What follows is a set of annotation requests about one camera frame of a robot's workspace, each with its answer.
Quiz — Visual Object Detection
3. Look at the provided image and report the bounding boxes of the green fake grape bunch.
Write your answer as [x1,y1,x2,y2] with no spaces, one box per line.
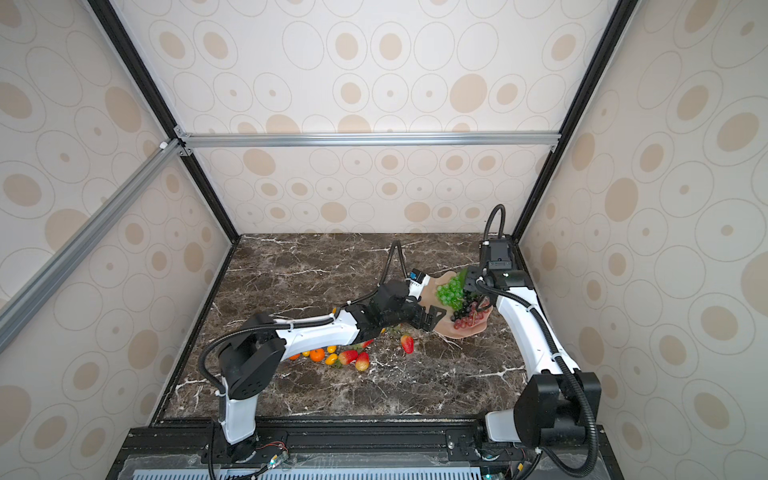
[436,269,471,312]

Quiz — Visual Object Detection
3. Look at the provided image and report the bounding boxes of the red fake grape bunch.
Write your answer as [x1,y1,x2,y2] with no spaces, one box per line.
[453,301,492,330]

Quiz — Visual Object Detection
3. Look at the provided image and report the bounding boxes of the pink scalloped fruit bowl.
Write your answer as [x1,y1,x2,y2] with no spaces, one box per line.
[417,268,494,339]

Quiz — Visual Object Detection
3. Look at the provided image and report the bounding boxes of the black fake grape bunch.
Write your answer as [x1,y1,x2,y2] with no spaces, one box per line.
[452,301,473,323]

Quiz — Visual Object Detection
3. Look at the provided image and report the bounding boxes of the fake orange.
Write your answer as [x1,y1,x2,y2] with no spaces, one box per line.
[309,348,326,362]

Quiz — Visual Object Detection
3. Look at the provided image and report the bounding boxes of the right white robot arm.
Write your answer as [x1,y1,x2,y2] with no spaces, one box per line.
[463,204,602,479]

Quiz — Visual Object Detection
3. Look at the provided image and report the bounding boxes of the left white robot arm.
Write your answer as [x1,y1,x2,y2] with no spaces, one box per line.
[197,241,446,445]

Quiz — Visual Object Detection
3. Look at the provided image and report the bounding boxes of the fake strawberry far right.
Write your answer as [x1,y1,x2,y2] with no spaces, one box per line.
[400,335,415,354]

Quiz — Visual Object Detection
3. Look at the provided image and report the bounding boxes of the fake peach strawberry front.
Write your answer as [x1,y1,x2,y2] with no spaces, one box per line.
[354,352,370,372]

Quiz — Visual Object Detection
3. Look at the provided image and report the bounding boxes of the fake strawberry front left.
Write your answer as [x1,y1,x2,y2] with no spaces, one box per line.
[338,350,359,365]

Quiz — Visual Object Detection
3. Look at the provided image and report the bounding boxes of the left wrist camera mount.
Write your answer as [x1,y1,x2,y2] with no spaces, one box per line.
[407,269,431,300]

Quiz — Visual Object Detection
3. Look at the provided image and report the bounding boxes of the horizontal aluminium frame bar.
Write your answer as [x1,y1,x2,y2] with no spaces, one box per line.
[181,131,560,148]

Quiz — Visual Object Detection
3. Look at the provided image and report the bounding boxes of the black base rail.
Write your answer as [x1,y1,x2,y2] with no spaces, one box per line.
[106,419,625,480]

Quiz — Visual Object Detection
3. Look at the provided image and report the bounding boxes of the slanted aluminium frame bar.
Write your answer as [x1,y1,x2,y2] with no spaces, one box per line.
[1,139,182,350]

